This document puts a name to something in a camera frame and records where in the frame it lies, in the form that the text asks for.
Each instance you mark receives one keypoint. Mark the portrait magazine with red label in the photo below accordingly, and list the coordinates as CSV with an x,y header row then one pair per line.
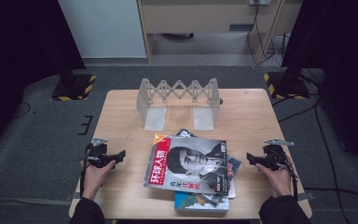
x,y
192,161

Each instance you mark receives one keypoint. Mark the magazine with yellow corner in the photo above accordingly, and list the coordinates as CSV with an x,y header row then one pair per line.
x,y
159,138

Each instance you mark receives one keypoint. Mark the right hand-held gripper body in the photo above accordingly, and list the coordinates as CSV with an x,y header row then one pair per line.
x,y
275,155

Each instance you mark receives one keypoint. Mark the striped black stand base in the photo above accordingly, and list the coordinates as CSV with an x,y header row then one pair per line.
x,y
74,88
287,87

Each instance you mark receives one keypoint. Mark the grey tape piece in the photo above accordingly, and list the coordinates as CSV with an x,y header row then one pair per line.
x,y
70,197
306,196

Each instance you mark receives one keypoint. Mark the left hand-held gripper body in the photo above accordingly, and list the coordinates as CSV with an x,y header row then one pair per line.
x,y
98,152

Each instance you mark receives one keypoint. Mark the person's left hand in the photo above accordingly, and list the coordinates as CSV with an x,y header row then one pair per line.
x,y
94,179

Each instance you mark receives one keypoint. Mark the grey expandable metal book rack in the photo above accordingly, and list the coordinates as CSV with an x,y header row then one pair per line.
x,y
155,118

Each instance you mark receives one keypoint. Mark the white power strip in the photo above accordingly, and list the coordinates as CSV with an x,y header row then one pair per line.
x,y
260,2

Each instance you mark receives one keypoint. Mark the white panel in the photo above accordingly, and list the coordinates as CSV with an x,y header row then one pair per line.
x,y
105,28

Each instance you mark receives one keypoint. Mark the black curtain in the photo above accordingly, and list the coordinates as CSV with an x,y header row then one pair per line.
x,y
18,46
341,46

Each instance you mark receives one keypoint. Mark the black tape floor mark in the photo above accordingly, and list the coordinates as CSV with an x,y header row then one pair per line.
x,y
86,125

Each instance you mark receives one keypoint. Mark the dark cover magazine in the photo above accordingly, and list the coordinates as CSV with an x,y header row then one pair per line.
x,y
233,165

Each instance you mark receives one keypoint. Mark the person's right hand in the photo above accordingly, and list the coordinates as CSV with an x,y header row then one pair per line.
x,y
276,182

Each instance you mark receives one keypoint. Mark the wooden cabinet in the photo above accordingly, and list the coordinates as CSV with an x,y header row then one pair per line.
x,y
192,15

